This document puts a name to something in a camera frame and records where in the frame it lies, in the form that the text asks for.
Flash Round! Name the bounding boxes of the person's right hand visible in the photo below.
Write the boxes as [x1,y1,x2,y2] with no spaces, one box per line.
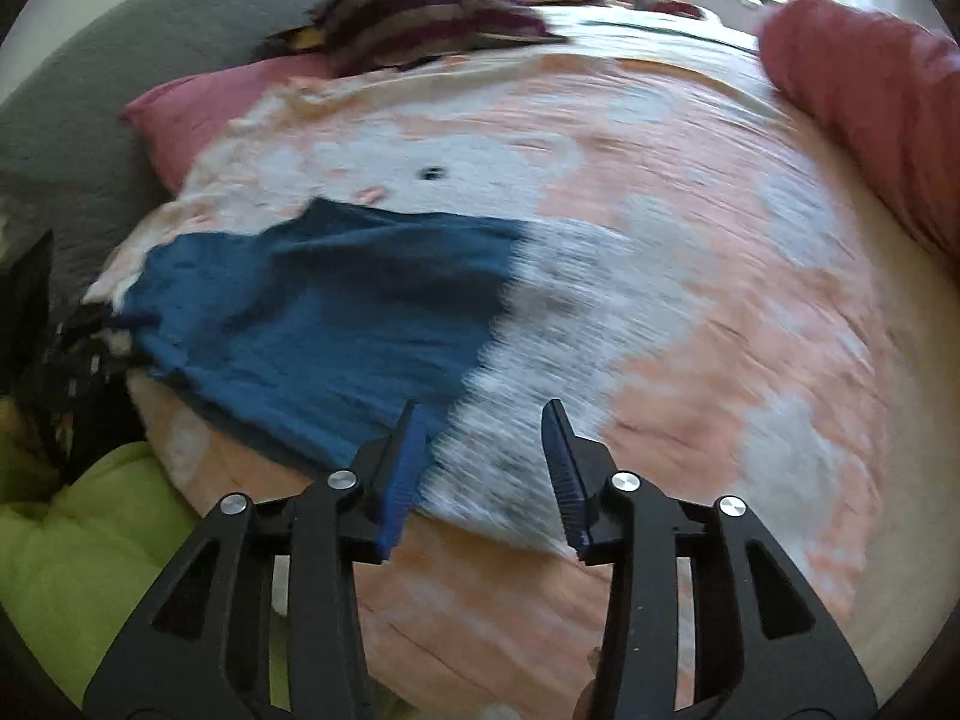
[572,649,602,720]

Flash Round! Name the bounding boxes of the blue pants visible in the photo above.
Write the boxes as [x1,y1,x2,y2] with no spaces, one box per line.
[116,197,676,560]

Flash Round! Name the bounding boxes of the pink pillow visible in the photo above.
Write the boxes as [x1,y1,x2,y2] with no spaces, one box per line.
[121,56,338,196]

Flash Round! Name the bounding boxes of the grey upholstered headboard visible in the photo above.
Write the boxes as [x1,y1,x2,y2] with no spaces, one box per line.
[0,0,481,301]

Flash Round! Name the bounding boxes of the red bolster pillow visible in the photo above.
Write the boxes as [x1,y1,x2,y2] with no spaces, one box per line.
[757,0,960,278]

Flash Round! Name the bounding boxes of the purple striped pillow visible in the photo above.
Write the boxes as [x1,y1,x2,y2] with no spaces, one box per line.
[259,0,571,76]

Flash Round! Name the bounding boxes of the peach and white printed blanket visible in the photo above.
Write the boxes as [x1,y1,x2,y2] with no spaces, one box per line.
[82,52,901,720]

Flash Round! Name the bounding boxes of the cream bed sheet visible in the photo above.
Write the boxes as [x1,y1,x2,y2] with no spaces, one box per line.
[810,150,960,698]

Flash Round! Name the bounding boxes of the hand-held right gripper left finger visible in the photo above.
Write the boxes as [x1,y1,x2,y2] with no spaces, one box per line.
[82,399,428,720]

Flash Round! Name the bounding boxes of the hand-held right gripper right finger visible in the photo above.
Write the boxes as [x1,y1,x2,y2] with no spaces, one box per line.
[540,397,878,720]

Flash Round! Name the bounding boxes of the person's green clothing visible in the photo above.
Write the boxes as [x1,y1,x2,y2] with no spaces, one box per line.
[0,441,290,710]

